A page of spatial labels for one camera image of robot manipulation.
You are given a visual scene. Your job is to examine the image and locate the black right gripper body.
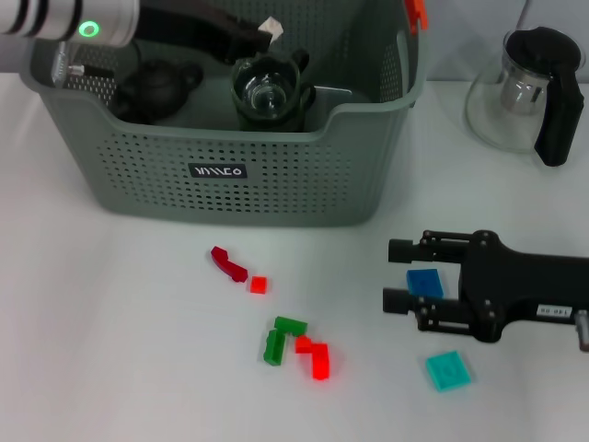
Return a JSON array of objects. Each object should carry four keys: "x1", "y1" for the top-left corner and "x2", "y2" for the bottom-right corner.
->
[{"x1": 458, "y1": 229, "x2": 589, "y2": 344}]

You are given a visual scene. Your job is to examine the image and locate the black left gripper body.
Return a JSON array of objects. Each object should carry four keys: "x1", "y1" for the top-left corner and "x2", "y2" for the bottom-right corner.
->
[{"x1": 133, "y1": 0, "x2": 238, "y2": 65}]

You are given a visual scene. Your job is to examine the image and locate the beige toy brick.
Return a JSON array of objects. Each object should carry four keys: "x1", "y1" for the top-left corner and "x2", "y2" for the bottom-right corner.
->
[{"x1": 258, "y1": 17, "x2": 284, "y2": 46}]

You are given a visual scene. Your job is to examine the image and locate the green toy brick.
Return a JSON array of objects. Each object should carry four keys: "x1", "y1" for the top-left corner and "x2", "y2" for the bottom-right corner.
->
[
  {"x1": 274, "y1": 316, "x2": 308, "y2": 336},
  {"x1": 263, "y1": 329, "x2": 287, "y2": 367}
]

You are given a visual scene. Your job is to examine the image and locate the dark red bent brick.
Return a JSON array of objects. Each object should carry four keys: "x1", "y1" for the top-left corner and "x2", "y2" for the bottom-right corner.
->
[{"x1": 210, "y1": 246, "x2": 249, "y2": 283}]

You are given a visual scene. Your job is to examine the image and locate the grey perforated storage basket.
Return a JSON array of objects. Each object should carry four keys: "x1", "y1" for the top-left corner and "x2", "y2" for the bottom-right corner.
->
[{"x1": 20, "y1": 0, "x2": 432, "y2": 229}]

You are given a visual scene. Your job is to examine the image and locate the blue square toy plate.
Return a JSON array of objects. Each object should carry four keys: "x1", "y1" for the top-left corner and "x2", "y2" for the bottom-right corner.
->
[{"x1": 406, "y1": 268, "x2": 446, "y2": 300}]

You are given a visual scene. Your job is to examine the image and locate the teal square toy plate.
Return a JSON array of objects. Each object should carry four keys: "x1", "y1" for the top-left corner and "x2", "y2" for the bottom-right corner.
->
[{"x1": 423, "y1": 350, "x2": 473, "y2": 392}]

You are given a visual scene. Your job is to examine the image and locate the black clay teapot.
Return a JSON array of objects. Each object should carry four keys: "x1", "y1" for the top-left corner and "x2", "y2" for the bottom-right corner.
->
[{"x1": 113, "y1": 59, "x2": 204, "y2": 126}]

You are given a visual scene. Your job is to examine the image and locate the long red toy brick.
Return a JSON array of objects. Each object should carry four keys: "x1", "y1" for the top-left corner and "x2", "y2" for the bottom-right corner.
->
[{"x1": 310, "y1": 343, "x2": 332, "y2": 381}]

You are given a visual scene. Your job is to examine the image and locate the orange basket latch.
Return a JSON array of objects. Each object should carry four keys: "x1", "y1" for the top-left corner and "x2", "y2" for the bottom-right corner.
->
[{"x1": 405, "y1": 0, "x2": 430, "y2": 36}]

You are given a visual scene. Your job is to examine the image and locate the glass pitcher black handle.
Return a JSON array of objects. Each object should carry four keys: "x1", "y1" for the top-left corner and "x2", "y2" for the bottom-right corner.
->
[{"x1": 464, "y1": 26, "x2": 584, "y2": 168}]

